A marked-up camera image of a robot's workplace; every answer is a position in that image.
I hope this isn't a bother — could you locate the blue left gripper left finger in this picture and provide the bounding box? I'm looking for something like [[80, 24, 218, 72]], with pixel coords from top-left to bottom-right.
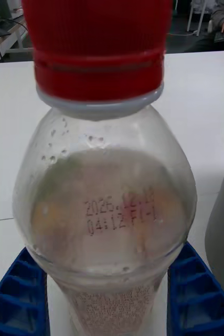
[[0, 246, 51, 336]]

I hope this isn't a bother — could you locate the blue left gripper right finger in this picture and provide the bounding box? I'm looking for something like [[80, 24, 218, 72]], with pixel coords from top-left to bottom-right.
[[167, 241, 224, 336]]

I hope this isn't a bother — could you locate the clear bottle with red cap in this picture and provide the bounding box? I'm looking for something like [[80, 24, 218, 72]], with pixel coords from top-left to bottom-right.
[[12, 0, 198, 336]]

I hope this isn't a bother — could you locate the white desk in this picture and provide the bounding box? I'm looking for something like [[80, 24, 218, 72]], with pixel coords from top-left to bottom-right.
[[0, 15, 34, 64]]

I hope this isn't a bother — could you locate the person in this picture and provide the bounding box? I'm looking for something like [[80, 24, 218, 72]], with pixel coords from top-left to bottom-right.
[[185, 0, 224, 52]]

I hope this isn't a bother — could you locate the white chair frame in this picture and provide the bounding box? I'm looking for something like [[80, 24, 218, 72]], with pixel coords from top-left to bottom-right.
[[186, 0, 212, 33]]

